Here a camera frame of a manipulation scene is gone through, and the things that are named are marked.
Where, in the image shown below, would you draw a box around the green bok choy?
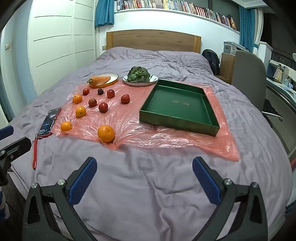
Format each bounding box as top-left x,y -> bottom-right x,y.
127,66 -> 152,83

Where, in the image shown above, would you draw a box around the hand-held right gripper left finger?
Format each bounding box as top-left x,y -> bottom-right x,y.
22,157 -> 99,241

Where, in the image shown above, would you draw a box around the grey office chair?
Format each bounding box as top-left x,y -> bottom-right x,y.
232,50 -> 284,123

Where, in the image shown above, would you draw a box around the row of books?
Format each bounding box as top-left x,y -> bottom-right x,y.
114,0 -> 238,30

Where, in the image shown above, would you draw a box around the wooden nightstand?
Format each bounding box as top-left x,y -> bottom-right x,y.
219,53 -> 236,84

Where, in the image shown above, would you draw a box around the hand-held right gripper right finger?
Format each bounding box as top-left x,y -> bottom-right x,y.
192,156 -> 275,241

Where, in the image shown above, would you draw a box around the white desk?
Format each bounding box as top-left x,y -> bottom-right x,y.
266,76 -> 296,109

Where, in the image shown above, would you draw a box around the white wall shelf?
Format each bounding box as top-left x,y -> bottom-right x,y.
114,9 -> 241,35

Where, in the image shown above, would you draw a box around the grey storage box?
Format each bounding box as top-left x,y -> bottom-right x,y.
223,41 -> 250,55

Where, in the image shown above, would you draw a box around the black backpack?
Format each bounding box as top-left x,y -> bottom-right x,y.
202,49 -> 221,75

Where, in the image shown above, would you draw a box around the orange-rimmed white plate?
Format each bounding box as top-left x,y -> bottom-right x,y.
89,73 -> 119,88

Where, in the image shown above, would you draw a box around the wooden headboard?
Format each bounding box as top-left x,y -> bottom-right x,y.
106,30 -> 201,54

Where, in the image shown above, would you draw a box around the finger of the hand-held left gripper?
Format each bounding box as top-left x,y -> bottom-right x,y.
0,126 -> 14,141
0,137 -> 32,163

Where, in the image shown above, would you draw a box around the large orange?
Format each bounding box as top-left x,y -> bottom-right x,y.
97,124 -> 115,143

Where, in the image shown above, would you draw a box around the red braided lanyard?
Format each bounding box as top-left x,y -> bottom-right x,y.
32,136 -> 47,170

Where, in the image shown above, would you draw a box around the pink plastic sheet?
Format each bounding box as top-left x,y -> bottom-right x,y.
51,81 -> 241,161

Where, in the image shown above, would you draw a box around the white cabinet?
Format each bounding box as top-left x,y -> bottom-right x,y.
259,42 -> 273,70

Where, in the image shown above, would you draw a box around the red-cased smartphone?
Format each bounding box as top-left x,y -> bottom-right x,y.
38,107 -> 62,137

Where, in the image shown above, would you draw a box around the white striped plate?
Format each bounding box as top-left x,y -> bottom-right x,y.
122,75 -> 159,87

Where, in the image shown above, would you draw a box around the white wardrobe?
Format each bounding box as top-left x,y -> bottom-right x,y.
28,0 -> 96,95

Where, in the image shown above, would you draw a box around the green tray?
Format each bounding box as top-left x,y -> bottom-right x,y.
139,79 -> 220,137

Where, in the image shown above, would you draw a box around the blue curtain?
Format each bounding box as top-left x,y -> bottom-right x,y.
94,0 -> 115,28
239,6 -> 260,55

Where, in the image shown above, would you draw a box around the carrot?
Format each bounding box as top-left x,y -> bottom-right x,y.
87,75 -> 111,85

